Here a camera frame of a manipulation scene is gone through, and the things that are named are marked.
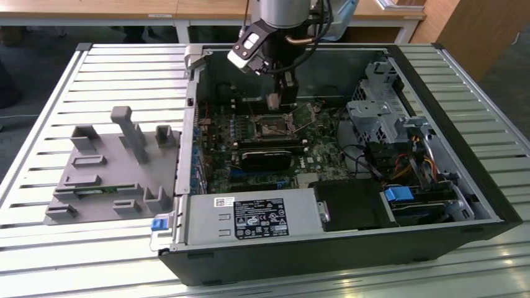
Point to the blue disk carrier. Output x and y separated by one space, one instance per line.
398 194

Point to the pale blue teach pendant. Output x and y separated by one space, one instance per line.
342 18

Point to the metal disk bay cage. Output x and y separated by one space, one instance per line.
369 115

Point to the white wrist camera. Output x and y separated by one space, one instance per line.
246 48

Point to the metal locking lever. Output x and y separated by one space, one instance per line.
307 124
250 106

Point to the grey parts rack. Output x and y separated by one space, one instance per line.
111 174

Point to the wooden cabinet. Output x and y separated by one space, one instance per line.
475 28

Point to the silver heat sink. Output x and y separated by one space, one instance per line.
308 180

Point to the blue case latch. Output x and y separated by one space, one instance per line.
159 224

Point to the green motherboard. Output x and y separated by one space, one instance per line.
323 146

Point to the silver CPU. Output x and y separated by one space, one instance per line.
272 102

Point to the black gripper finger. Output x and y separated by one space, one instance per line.
290 91

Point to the black graphics card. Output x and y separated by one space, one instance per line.
264 159

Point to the grey power supply unit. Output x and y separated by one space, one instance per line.
207 217

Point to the empty black RAM slots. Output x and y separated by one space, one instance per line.
256 107

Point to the black RAM sticks in slots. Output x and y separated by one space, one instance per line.
268 145

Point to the black CPU socket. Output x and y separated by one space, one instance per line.
270 128

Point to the black PC case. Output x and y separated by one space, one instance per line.
290 267

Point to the green RAM stick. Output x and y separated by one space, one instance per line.
98 190

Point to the wooden desk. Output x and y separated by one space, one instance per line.
103 10

